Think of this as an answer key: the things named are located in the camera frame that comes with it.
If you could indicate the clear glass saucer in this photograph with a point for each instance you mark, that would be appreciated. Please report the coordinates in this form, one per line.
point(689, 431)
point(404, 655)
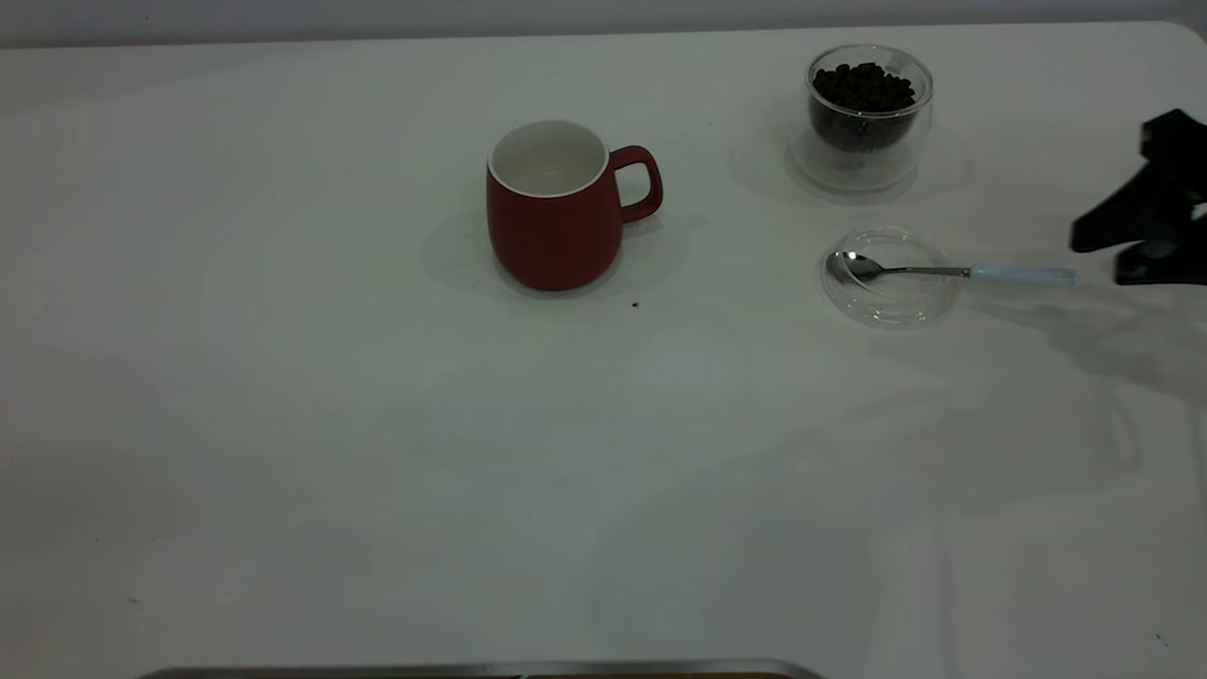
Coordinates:
point(891, 306)

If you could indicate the red ceramic mug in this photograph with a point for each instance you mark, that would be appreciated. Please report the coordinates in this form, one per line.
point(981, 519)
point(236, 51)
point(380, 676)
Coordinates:
point(556, 236)

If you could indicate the coffee beans pile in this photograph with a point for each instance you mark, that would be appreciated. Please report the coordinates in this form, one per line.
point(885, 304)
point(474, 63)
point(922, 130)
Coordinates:
point(863, 90)

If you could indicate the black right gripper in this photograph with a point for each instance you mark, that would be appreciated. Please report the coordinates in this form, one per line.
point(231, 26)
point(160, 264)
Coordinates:
point(1179, 146)

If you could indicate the double-wall glass cup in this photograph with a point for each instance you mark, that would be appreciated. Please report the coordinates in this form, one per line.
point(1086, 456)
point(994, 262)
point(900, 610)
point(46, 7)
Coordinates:
point(853, 174)

